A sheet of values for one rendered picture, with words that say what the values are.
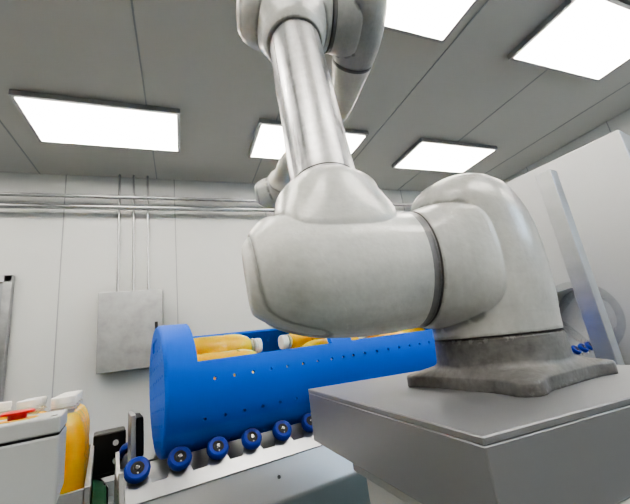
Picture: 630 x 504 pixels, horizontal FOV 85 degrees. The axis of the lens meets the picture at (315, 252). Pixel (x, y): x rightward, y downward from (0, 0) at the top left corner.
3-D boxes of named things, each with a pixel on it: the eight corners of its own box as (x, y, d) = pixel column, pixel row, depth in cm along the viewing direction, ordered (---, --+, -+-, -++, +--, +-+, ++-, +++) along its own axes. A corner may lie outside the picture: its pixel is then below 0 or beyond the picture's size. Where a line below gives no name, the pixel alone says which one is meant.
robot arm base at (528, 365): (638, 367, 42) (623, 321, 44) (535, 398, 32) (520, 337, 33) (502, 365, 58) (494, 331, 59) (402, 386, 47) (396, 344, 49)
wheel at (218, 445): (226, 432, 74) (224, 437, 75) (205, 437, 72) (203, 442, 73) (231, 452, 71) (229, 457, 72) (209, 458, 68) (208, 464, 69)
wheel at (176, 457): (190, 441, 70) (189, 446, 71) (166, 447, 68) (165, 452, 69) (194, 463, 67) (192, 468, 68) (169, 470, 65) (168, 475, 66)
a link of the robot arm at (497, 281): (603, 324, 39) (550, 154, 45) (461, 341, 36) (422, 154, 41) (504, 330, 55) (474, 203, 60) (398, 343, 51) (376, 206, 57)
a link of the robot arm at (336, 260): (462, 302, 35) (243, 323, 31) (404, 345, 49) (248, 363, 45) (333, -40, 72) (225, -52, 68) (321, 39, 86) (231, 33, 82)
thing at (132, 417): (144, 481, 68) (144, 413, 71) (130, 485, 67) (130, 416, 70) (139, 469, 76) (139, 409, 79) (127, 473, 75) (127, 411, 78)
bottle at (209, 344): (181, 334, 83) (254, 328, 93) (177, 346, 88) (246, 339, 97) (184, 363, 79) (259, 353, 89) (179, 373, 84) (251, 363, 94)
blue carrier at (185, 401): (468, 381, 107) (438, 294, 118) (167, 464, 62) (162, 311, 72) (405, 390, 129) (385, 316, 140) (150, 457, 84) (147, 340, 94)
